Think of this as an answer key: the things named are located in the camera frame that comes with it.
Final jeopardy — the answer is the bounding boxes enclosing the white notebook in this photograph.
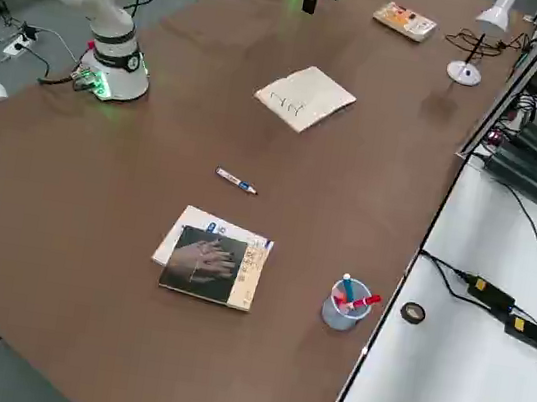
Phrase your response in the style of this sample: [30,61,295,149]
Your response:
[248,57,361,142]

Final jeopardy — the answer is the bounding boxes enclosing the white and blue marker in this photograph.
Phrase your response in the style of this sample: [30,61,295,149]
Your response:
[212,166,263,196]

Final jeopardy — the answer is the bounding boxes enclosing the blue marker white end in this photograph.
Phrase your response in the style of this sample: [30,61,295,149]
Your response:
[337,271,361,310]

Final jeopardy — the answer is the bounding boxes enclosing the red marker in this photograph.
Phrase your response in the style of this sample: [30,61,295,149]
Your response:
[343,290,383,316]

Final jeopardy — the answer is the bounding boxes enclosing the orange and yellow book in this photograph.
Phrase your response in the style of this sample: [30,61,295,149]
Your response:
[370,0,440,47]

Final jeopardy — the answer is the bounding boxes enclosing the white desk lamp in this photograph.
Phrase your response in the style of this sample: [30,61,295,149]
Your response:
[444,0,516,92]

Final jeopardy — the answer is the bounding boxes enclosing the circuit board with red light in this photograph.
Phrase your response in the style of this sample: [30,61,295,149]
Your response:
[484,128,508,149]

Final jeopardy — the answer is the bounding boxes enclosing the white book blue label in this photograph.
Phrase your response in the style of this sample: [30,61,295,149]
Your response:
[150,200,279,283]

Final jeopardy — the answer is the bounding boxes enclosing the dark book with hands cover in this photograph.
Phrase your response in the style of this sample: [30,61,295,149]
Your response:
[155,222,272,315]

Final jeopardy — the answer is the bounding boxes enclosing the white floor power strip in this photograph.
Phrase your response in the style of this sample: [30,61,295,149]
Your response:
[1,32,35,60]

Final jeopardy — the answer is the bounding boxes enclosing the clear pen cup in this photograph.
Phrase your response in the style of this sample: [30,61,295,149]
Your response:
[318,274,375,336]

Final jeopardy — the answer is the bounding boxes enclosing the black tape roll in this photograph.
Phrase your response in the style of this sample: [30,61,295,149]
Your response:
[398,299,428,327]

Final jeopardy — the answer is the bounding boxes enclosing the black power adapter yellow label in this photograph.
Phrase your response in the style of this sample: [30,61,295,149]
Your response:
[464,273,519,312]
[502,312,537,352]

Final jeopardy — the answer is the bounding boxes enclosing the black lamp cable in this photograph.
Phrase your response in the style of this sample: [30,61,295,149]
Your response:
[442,20,537,65]

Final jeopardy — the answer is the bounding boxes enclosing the aluminium frame post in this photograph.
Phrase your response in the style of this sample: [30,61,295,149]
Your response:
[454,0,537,170]

